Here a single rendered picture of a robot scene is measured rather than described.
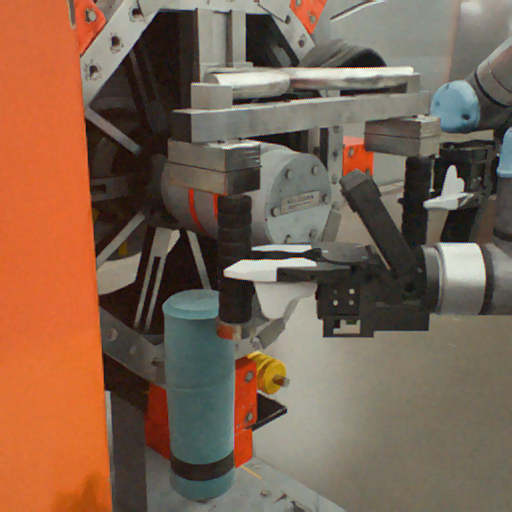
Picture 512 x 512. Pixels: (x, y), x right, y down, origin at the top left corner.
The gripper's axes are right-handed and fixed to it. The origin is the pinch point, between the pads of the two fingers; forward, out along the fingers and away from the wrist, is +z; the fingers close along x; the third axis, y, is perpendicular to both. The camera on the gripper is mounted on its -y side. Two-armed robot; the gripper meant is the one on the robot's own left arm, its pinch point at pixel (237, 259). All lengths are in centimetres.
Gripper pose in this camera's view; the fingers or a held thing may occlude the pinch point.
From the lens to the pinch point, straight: 70.1
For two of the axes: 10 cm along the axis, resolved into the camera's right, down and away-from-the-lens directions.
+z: -10.0, 0.0, 0.0
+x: 0.0, -2.9, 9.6
